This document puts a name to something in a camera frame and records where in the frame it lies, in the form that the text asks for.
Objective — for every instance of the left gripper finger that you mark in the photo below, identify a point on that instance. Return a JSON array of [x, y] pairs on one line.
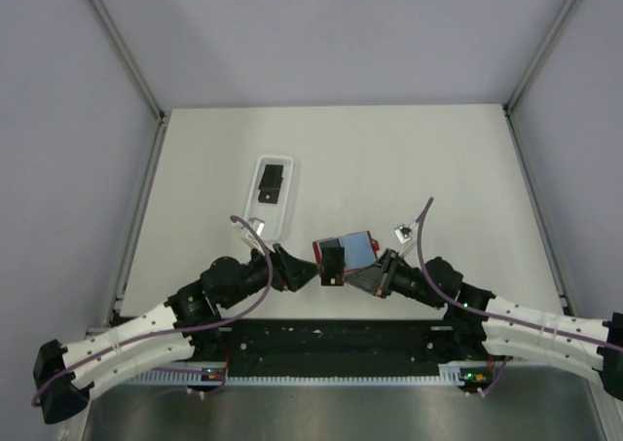
[[292, 263], [302, 277]]

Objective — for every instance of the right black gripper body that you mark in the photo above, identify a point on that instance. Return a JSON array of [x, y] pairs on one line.
[[397, 278]]

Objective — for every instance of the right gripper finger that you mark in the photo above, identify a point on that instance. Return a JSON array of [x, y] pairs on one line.
[[369, 285], [377, 270]]

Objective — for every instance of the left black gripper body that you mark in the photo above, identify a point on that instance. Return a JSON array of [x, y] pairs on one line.
[[281, 278]]

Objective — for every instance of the red leather card holder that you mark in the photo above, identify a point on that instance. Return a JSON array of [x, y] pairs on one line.
[[361, 250]]

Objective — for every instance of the black VIP credit card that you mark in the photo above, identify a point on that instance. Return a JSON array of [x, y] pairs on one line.
[[332, 266]]

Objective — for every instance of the white plastic tray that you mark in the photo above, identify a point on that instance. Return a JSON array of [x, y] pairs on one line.
[[273, 214]]

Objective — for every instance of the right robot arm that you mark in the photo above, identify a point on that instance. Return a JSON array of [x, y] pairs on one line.
[[487, 324]]

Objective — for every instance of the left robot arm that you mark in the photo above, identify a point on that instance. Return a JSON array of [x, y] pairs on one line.
[[186, 326]]

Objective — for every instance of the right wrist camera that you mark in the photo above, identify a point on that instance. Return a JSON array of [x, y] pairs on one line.
[[404, 233]]

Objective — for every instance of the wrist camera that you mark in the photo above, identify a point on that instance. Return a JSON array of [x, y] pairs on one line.
[[254, 229], [404, 233]]

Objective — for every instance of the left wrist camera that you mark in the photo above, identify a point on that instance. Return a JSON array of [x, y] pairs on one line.
[[254, 229]]

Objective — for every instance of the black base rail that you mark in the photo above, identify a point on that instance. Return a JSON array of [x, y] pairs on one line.
[[344, 348]]

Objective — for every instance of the white cable duct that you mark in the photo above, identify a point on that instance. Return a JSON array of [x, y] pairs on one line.
[[443, 375]]

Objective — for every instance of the left aluminium frame post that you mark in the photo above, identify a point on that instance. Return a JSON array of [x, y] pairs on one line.
[[124, 55]]

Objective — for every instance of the aluminium frame post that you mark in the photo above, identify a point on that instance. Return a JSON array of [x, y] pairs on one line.
[[124, 55], [544, 49]]

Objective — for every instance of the right aluminium frame post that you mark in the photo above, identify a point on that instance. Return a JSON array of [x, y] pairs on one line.
[[544, 49]]

